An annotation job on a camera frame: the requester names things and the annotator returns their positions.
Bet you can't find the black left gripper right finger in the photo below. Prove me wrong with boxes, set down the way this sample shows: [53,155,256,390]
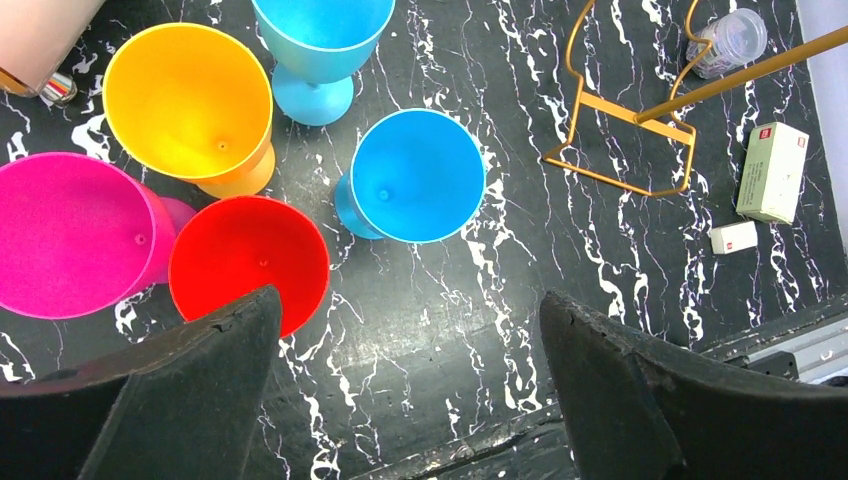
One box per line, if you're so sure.
[539,291,847,479]

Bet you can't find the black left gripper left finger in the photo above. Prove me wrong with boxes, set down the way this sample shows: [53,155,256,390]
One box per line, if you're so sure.
[1,286,283,479]

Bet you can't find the red wine glass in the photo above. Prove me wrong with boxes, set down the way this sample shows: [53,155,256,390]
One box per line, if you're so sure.
[168,195,330,337]

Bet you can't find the magenta wine glass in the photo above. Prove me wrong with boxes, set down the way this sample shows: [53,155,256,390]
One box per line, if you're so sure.
[1,152,196,320]

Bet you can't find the orange wine glass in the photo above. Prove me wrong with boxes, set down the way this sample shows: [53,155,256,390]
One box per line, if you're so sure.
[102,22,276,199]

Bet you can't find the blue wine glass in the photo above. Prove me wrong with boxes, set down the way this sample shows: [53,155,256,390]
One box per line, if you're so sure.
[334,108,486,244]

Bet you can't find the teal wine glass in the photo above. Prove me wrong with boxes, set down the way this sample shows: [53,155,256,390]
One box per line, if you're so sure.
[253,0,396,127]

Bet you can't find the gold wine glass rack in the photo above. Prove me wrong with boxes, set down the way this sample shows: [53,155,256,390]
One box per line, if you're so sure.
[541,0,847,197]

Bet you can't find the small white red box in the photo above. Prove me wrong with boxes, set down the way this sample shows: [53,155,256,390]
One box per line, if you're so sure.
[709,220,759,255]

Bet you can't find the long white green box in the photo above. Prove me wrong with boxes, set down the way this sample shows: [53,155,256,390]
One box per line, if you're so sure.
[736,122,809,225]

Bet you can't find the small grey glitter jar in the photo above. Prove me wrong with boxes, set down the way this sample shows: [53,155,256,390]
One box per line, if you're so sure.
[692,8,768,79]

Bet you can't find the round beige box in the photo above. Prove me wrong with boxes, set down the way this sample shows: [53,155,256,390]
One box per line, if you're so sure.
[1,0,103,105]

